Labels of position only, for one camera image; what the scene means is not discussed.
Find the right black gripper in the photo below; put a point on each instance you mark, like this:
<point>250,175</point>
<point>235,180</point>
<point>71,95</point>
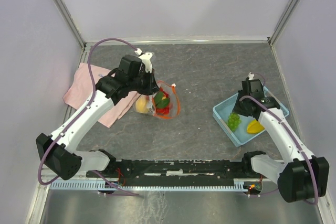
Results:
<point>237,108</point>

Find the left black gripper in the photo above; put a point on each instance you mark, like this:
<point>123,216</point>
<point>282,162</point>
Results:
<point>153,87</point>

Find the red strawberries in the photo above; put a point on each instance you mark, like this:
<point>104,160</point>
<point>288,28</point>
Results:
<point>162,103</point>

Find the yellow pear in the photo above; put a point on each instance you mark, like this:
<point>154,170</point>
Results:
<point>141,105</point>

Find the green grape bunch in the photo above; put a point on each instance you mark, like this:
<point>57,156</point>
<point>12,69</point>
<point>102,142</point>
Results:
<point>233,121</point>

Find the clear orange zip top bag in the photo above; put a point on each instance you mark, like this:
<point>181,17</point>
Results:
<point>175,106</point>

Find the yellow starfruit slice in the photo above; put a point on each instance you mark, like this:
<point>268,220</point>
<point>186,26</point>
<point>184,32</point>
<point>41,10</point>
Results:
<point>254,127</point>

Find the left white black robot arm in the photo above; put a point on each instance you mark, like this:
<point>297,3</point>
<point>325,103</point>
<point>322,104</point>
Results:
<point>58,150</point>

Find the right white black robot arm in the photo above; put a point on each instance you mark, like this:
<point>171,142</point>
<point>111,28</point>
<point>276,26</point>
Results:
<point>302,176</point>

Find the light blue plastic basket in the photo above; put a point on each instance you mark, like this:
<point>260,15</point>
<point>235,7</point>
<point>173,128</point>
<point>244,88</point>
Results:
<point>221,113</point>

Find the pink folded cloth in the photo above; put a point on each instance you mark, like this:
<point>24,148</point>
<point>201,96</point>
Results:
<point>81,89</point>

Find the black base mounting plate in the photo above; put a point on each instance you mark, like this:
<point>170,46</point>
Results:
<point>220,172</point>

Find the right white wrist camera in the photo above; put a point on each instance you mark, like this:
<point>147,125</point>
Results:
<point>251,76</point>

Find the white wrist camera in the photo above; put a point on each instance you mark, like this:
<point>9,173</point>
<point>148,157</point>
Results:
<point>146,59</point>
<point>251,76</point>

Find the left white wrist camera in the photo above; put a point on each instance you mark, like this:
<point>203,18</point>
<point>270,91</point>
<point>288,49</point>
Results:
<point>146,59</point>

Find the light blue cable duct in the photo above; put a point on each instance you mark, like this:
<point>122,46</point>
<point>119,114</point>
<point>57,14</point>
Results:
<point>100,185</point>

